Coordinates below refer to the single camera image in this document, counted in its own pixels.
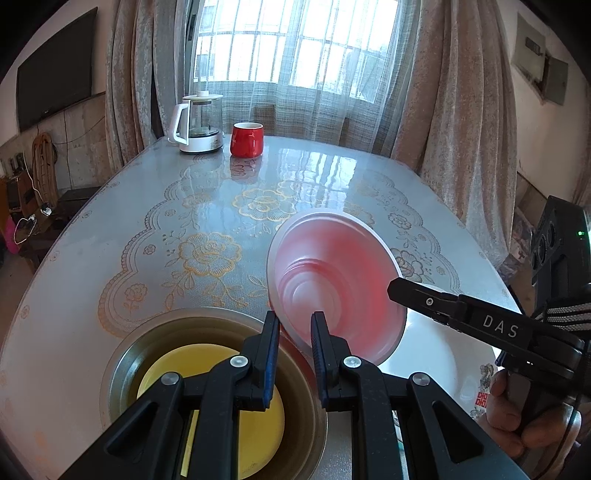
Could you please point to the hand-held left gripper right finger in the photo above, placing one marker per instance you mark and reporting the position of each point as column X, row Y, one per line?
column 318, row 357

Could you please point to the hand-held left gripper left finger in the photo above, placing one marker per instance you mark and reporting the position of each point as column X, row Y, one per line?
column 271, row 360

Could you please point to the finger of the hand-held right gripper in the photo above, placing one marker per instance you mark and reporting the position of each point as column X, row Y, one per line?
column 415, row 295

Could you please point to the large white printed plate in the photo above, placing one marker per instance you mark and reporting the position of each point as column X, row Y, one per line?
column 429, row 360

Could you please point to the red plastic bowl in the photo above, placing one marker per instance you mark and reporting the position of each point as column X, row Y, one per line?
column 341, row 258

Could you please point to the yellow plastic bowl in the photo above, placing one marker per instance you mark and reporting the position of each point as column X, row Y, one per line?
column 184, row 364

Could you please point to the stainless steel bowl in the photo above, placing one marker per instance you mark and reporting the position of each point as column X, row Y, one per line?
column 138, row 337

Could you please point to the person's right hand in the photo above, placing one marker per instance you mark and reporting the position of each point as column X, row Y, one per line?
column 496, row 415

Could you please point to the gold floral lace tablecloth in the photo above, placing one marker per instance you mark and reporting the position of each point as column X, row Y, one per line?
column 207, row 258

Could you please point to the beige patterned curtain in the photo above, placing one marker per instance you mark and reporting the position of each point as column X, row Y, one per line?
column 461, row 115
column 134, row 92

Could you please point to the white sheer curtain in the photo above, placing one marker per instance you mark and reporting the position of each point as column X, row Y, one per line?
column 323, row 115

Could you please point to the red mug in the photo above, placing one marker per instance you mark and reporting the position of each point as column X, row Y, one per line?
column 247, row 141

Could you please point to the white glass electric kettle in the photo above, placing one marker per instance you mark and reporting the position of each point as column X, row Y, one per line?
column 196, row 138

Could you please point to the barred window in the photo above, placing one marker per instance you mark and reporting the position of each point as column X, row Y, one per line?
column 295, row 46

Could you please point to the grey wall electrical box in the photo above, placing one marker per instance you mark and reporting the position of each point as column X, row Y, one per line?
column 540, row 60

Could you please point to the black wall television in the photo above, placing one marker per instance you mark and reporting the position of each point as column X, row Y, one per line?
column 55, row 69

